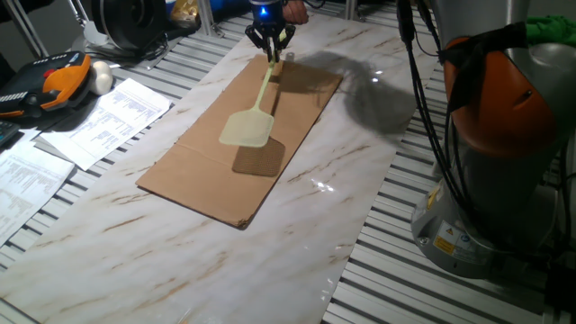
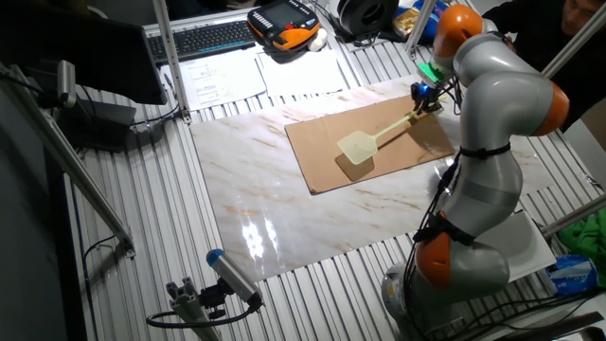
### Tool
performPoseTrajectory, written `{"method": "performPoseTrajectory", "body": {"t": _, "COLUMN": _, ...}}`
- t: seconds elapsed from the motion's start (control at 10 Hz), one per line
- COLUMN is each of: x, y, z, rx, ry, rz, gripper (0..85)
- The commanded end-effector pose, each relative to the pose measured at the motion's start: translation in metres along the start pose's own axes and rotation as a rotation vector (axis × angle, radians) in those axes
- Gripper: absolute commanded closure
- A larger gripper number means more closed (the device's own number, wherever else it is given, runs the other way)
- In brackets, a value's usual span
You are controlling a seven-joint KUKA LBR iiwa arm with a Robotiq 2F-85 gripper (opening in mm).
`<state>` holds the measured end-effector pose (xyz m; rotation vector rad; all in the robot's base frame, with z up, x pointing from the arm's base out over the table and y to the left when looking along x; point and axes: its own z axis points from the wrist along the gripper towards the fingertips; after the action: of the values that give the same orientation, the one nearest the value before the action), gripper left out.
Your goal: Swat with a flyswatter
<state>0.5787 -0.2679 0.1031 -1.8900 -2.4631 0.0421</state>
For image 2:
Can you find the black monitor base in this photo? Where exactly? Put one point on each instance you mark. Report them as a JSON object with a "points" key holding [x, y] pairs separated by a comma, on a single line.
{"points": [[99, 125]]}

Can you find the black camera clamp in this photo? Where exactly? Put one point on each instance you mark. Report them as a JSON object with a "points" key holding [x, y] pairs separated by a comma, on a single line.
{"points": [[212, 298]]}

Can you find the person in dark jacket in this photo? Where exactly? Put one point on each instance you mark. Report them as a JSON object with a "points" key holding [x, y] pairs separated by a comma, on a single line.
{"points": [[582, 71]]}

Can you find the green cloth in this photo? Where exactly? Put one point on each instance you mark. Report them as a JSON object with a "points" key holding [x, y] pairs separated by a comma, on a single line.
{"points": [[589, 237]]}

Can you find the white flat plate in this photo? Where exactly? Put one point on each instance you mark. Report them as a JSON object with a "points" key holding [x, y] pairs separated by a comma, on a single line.
{"points": [[525, 246]]}

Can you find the aluminium frame strut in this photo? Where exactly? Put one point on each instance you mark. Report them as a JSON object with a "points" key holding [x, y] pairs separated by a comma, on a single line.
{"points": [[419, 26], [170, 52], [573, 215], [573, 45], [71, 166]]}

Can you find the short aluminium profile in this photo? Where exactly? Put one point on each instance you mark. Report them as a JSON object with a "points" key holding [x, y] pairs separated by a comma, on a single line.
{"points": [[189, 308]]}

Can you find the black filament spool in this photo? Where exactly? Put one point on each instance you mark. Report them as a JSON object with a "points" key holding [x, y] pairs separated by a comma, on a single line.
{"points": [[360, 19]]}

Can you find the grey camera on strut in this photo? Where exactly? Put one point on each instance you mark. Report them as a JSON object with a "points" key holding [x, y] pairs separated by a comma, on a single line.
{"points": [[66, 83]]}

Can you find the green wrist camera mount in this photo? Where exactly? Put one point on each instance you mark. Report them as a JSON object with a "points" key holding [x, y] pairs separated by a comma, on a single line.
{"points": [[431, 72]]}

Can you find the blue tissue packet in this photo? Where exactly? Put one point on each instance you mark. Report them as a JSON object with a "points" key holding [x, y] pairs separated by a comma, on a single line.
{"points": [[570, 274]]}

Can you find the black keyboard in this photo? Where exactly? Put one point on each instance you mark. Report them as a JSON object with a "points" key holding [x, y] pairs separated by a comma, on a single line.
{"points": [[203, 40]]}

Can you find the white rounded plastic object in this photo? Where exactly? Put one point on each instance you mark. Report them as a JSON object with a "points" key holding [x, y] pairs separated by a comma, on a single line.
{"points": [[318, 40]]}

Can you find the brown cardboard sheet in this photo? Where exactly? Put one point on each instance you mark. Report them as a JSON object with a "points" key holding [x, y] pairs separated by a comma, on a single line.
{"points": [[322, 161]]}

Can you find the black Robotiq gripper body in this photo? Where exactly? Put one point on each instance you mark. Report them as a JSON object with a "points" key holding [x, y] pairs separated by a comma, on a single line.
{"points": [[425, 94]]}

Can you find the black computer monitor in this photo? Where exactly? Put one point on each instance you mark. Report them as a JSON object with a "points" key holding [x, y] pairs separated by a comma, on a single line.
{"points": [[85, 52]]}

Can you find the silver camera with blue cap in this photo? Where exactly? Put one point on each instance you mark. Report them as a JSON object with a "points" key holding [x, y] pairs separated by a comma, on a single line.
{"points": [[232, 277]]}

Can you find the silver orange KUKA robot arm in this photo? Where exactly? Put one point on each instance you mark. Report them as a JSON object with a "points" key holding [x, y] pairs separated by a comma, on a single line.
{"points": [[497, 95]]}

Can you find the gold foil snack bag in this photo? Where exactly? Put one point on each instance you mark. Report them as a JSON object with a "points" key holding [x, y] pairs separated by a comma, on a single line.
{"points": [[405, 21]]}

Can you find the black orange teach pendant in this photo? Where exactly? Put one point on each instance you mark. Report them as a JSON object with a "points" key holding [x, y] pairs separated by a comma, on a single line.
{"points": [[284, 16]]}

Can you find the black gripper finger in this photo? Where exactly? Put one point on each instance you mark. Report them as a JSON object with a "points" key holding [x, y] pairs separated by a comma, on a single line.
{"points": [[434, 107], [417, 107]]}

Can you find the blue plastic bag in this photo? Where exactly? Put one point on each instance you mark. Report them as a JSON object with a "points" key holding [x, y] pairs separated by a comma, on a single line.
{"points": [[428, 26]]}

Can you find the marble pattern table sheet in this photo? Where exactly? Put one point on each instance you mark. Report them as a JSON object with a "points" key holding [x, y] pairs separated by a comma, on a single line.
{"points": [[284, 213]]}

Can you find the pale green plastic flyswatter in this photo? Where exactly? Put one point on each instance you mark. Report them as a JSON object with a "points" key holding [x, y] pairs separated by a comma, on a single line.
{"points": [[357, 147]]}

